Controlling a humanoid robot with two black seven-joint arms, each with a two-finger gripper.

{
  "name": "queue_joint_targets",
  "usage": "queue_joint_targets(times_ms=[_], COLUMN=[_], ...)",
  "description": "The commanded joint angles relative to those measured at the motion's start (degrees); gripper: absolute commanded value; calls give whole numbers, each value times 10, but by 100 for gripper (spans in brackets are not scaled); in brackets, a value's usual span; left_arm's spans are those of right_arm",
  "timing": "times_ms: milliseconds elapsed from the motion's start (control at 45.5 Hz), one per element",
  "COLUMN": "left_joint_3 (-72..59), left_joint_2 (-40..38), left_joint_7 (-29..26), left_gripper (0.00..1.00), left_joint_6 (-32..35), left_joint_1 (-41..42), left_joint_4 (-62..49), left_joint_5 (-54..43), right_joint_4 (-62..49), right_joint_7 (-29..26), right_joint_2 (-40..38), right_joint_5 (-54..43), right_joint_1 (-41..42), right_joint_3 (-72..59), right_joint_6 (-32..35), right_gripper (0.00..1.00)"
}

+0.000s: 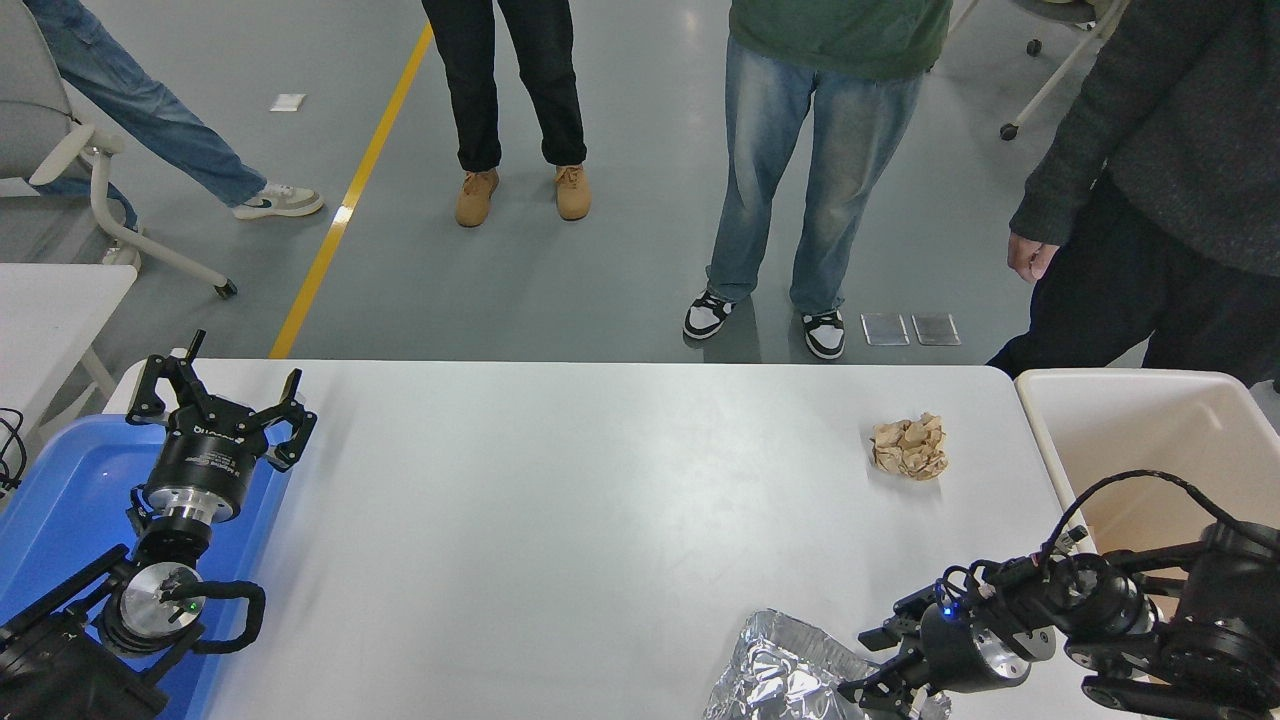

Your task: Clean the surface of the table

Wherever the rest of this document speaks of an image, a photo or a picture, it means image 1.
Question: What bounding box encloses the white-legged wheeled chair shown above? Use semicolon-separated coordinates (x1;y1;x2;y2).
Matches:
1000;0;1131;141

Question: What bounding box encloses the white side table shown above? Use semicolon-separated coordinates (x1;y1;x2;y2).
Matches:
0;262;138;441

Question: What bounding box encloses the person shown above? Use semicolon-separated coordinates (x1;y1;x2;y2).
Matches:
987;0;1280;386
421;0;593;228
684;0;954;361
25;0;326;221

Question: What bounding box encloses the grey office chair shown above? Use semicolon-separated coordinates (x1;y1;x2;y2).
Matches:
0;0;238;298

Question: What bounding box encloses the silver foil tray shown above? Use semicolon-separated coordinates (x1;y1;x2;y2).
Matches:
702;609;951;720

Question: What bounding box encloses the person's right hand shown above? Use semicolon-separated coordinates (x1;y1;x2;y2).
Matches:
1006;232;1059;284

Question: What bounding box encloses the large pale plastic bin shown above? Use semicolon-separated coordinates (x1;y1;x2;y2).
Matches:
1015;368;1280;701

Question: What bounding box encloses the tan paper ball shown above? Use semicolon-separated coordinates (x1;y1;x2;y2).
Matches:
871;413;949;482

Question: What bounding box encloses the blue plastic tray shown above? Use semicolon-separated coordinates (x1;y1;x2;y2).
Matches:
0;414;293;720

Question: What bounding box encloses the black cable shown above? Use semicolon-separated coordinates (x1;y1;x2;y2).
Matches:
0;407;28;496

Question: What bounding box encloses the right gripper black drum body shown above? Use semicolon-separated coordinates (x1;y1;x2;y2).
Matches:
914;599;1002;695

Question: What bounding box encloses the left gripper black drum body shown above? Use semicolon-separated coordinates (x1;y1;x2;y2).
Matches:
145;417;272;507

